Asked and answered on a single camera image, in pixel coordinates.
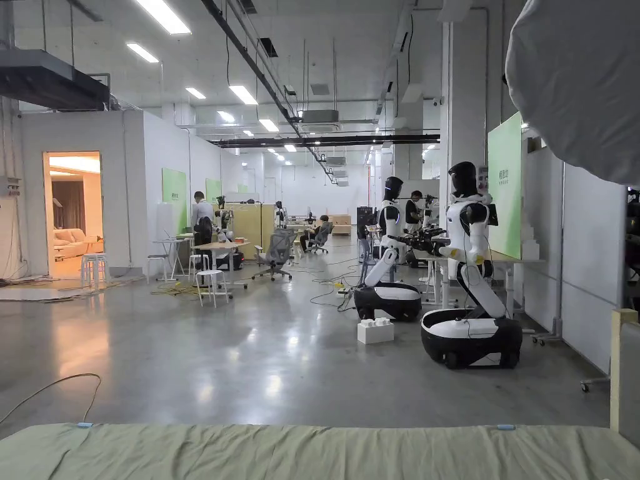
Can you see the white black wheeled humanoid robot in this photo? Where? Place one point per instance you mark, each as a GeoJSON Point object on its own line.
{"type": "Point", "coordinates": [470, 280]}
{"type": "Point", "coordinates": [387, 280]}

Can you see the white block-shaped box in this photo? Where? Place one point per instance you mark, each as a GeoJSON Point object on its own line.
{"type": "Point", "coordinates": [375, 331]}

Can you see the wooden desk with white legs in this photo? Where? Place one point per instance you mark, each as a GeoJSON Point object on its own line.
{"type": "Point", "coordinates": [500, 262]}

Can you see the bed with pale green sheet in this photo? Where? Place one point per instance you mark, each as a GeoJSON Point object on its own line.
{"type": "Point", "coordinates": [300, 455]}

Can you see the stack of white stools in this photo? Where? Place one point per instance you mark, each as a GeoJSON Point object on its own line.
{"type": "Point", "coordinates": [94, 267]}

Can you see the beige sofa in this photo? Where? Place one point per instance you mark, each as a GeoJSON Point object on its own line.
{"type": "Point", "coordinates": [70, 240]}

